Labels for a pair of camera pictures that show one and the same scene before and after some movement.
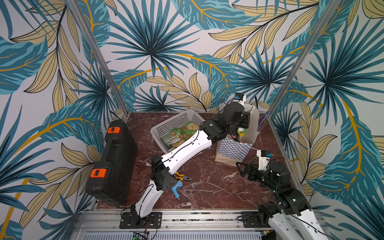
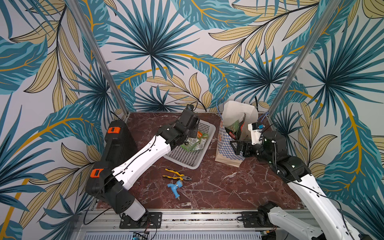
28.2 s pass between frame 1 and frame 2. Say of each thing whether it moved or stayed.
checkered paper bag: stayed
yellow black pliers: stayed
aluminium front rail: stayed
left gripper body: moved
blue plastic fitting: stayed
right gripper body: moved
